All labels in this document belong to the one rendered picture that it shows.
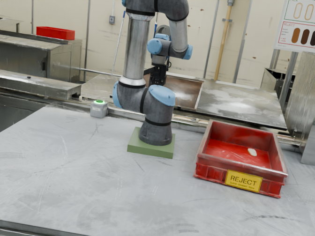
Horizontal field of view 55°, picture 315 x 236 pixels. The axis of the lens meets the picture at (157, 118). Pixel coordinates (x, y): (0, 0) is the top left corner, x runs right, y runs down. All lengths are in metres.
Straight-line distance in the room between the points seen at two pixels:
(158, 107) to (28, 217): 0.64
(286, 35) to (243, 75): 2.72
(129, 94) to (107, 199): 0.48
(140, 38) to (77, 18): 4.74
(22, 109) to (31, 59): 2.52
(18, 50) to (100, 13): 1.82
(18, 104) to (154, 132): 0.97
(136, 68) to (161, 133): 0.29
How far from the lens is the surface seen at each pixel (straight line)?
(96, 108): 1.66
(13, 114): 2.03
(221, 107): 1.91
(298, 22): 2.46
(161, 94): 1.24
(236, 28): 5.34
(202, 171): 1.16
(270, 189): 1.18
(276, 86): 3.38
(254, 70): 5.11
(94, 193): 1.01
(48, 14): 6.22
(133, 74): 1.27
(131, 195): 1.01
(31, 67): 4.48
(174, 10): 1.21
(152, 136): 1.30
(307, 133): 1.57
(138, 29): 1.23
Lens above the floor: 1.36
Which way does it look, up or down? 18 degrees down
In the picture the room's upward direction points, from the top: 8 degrees clockwise
